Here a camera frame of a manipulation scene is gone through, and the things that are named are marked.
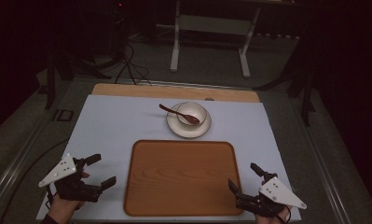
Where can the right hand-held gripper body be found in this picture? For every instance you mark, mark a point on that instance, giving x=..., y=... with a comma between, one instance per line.
x=280, y=194

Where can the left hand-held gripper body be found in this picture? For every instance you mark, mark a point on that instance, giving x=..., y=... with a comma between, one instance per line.
x=61, y=170

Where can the person's right hand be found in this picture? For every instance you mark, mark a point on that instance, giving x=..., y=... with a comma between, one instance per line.
x=269, y=220

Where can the person's left hand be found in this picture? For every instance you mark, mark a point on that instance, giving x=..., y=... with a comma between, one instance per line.
x=62, y=210

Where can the white table sheet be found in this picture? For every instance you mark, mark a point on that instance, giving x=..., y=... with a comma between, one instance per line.
x=112, y=124

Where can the dark floor socket plate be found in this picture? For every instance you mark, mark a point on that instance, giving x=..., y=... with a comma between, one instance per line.
x=62, y=115

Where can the wooden tray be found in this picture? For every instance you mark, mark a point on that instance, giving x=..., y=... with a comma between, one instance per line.
x=180, y=177

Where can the white plate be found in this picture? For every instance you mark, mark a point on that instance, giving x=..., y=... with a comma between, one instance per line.
x=186, y=131

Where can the dark wooden spoon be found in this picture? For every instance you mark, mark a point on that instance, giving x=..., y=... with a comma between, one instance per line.
x=193, y=118

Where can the dark metal stand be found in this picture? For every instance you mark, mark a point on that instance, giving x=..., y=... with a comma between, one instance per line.
x=305, y=99
x=51, y=84

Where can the white bowl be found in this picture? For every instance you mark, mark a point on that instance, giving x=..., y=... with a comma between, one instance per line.
x=190, y=109

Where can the white metal stand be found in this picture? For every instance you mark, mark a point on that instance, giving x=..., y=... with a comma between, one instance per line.
x=174, y=46

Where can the metal floor rail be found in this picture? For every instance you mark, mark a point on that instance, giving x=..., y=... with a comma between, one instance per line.
x=326, y=174
x=16, y=163

